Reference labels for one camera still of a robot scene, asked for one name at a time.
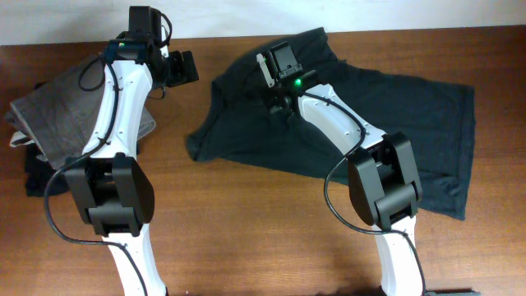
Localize folded black garment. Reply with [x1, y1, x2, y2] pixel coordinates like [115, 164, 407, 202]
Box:
[23, 81, 141, 198]

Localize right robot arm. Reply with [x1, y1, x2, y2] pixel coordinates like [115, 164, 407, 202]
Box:
[256, 42, 427, 295]

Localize folded grey trousers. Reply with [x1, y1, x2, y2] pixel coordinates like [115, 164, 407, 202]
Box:
[11, 61, 155, 169]

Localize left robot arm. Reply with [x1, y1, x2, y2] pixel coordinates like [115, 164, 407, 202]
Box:
[60, 6, 199, 295]

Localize black Nike t-shirt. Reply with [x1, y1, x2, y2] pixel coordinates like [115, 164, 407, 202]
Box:
[186, 28, 476, 220]

